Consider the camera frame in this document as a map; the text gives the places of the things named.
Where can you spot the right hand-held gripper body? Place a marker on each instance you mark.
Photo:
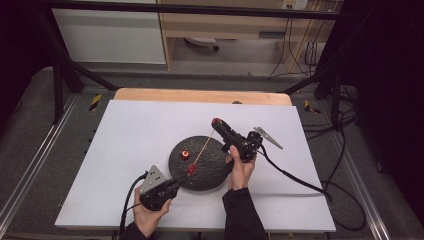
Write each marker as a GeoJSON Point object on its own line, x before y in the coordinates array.
{"type": "Point", "coordinates": [250, 146]}

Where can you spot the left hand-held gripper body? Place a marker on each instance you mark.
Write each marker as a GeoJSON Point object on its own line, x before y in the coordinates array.
{"type": "Point", "coordinates": [153, 181]}

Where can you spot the thin wooden skewer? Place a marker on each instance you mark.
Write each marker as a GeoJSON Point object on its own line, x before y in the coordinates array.
{"type": "Point", "coordinates": [204, 146]}

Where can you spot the black round plate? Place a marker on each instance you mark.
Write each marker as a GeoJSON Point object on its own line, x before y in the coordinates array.
{"type": "Point", "coordinates": [210, 166]}

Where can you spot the person's right hand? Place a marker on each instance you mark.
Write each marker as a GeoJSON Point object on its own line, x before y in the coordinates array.
{"type": "Point", "coordinates": [241, 173]}

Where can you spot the person's left hand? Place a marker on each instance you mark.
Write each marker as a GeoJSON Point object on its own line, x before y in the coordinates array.
{"type": "Point", "coordinates": [148, 218]}

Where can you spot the yellow black tape strip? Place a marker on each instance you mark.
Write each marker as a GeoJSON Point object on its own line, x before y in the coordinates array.
{"type": "Point", "coordinates": [95, 102]}
{"type": "Point", "coordinates": [310, 107]}

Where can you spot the white caster base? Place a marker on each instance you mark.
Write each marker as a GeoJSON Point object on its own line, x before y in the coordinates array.
{"type": "Point", "coordinates": [201, 41]}

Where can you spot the black metal stand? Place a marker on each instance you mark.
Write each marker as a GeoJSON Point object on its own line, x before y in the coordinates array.
{"type": "Point", "coordinates": [58, 93]}
{"type": "Point", "coordinates": [336, 100]}

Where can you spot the light wooden desk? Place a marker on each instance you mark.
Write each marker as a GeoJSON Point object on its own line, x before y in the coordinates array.
{"type": "Point", "coordinates": [226, 26]}

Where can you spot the black metal crossbar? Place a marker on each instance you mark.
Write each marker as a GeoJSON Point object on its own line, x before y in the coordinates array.
{"type": "Point", "coordinates": [200, 9]}

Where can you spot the white power strip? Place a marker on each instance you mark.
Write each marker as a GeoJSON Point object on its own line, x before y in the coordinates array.
{"type": "Point", "coordinates": [295, 4]}

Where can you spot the white cabinet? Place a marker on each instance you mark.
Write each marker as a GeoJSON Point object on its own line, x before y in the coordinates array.
{"type": "Point", "coordinates": [110, 36]}

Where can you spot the aluminium floor rail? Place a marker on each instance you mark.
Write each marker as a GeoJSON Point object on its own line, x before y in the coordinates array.
{"type": "Point", "coordinates": [36, 156]}
{"type": "Point", "coordinates": [360, 176]}

